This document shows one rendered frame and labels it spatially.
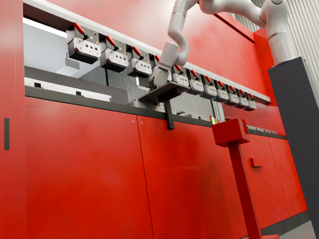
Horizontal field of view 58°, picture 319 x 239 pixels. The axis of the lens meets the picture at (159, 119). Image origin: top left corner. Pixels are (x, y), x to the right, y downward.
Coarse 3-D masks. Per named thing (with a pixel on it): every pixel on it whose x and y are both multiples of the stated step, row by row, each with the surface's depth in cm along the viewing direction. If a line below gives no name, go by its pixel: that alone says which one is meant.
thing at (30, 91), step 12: (36, 96) 107; (48, 96) 111; (60, 96) 115; (72, 96) 119; (108, 108) 132; (120, 108) 138; (132, 108) 144; (180, 120) 172; (192, 120) 182; (204, 120) 193; (252, 132) 246; (264, 132) 267
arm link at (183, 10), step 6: (180, 0) 173; (186, 0) 173; (192, 0) 172; (198, 0) 171; (204, 0) 173; (210, 0) 172; (174, 6) 174; (180, 6) 172; (186, 6) 174; (192, 6) 175; (180, 12) 171; (186, 12) 174
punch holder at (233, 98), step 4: (228, 88) 264; (228, 92) 263; (232, 92) 267; (228, 96) 263; (232, 96) 264; (236, 96) 271; (228, 100) 263; (232, 100) 261; (236, 100) 268; (228, 104) 269; (232, 104) 271
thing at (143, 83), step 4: (136, 76) 178; (140, 76) 179; (144, 76) 182; (136, 80) 178; (140, 80) 178; (144, 80) 181; (148, 80) 184; (140, 84) 177; (144, 84) 180; (148, 84) 183; (140, 88) 177; (144, 88) 180; (148, 88) 183
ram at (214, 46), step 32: (32, 0) 133; (64, 0) 148; (96, 0) 166; (128, 0) 190; (160, 0) 222; (128, 32) 179; (160, 32) 207; (192, 32) 245; (224, 32) 300; (224, 64) 274; (256, 64) 346; (256, 96) 313
